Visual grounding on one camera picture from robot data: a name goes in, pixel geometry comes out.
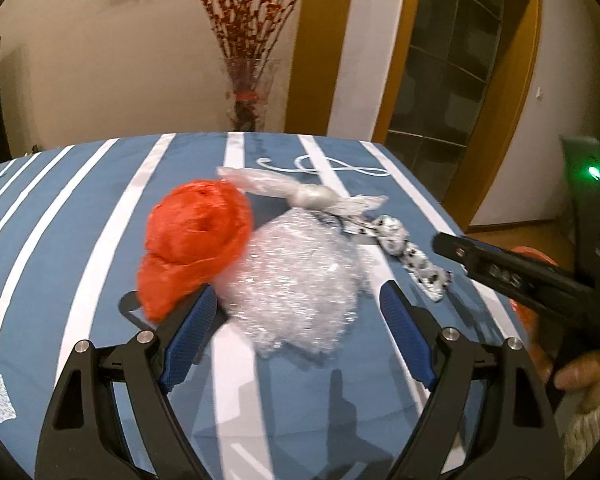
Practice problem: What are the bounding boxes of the clear bubble wrap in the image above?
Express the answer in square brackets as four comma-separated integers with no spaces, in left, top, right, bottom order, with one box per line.
[212,208,370,359]

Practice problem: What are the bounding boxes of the orange plastic bag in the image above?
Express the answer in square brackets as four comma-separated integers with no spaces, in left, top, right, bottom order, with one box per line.
[137,180,253,323]

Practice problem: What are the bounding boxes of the white knit sleeve forearm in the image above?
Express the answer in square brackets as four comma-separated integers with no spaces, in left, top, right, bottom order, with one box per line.
[556,400,600,478]

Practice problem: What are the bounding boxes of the right hand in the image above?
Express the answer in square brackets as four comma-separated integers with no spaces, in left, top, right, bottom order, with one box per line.
[530,342,600,414]

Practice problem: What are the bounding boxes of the orange plastic basket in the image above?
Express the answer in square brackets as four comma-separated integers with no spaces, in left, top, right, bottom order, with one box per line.
[509,245,558,336]

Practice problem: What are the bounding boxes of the black white spotted wrapper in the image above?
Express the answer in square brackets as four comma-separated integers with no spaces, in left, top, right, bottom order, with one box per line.
[341,214,453,302]

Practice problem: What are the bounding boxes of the wooden framed glass door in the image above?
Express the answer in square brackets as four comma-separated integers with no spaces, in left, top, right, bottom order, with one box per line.
[373,0,542,229]

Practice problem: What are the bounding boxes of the blue white striped tablecloth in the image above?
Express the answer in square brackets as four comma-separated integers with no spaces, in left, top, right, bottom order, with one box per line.
[0,131,531,480]

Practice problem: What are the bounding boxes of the clear twisted plastic wrap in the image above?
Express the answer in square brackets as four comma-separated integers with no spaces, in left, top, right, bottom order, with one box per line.
[216,166,388,217]

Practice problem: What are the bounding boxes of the glass vase red branches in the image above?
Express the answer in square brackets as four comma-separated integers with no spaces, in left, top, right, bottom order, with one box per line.
[198,0,301,131]

